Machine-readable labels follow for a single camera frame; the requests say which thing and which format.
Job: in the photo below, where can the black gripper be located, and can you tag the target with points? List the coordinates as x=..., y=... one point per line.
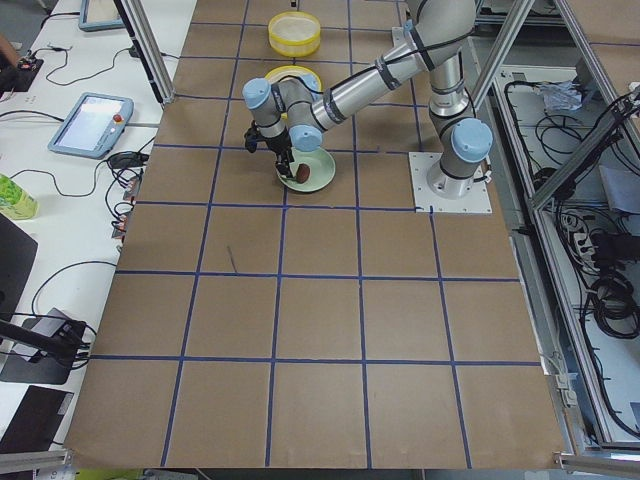
x=278, y=145

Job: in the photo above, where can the brown bun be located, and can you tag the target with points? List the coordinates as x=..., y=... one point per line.
x=302, y=174

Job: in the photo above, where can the yellow steamer basket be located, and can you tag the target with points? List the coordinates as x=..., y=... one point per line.
x=288, y=72
x=294, y=34

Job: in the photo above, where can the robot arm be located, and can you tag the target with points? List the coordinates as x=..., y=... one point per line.
x=292, y=116

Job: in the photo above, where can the light green plate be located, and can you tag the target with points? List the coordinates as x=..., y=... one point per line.
x=322, y=169

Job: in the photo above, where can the teach pendant near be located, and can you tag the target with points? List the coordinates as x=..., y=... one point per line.
x=93, y=126

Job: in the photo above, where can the teach pendant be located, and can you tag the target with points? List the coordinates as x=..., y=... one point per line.
x=99, y=15
x=93, y=126

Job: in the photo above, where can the teach pendant far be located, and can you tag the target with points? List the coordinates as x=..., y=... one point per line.
x=99, y=15

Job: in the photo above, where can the green drink bottle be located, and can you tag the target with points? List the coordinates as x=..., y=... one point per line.
x=16, y=203

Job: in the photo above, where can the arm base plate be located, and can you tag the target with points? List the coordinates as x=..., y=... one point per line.
x=475, y=197

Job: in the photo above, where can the aluminium frame post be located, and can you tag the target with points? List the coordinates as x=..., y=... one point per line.
x=143, y=40

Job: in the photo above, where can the black camera stand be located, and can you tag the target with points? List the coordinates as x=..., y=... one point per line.
x=45, y=348

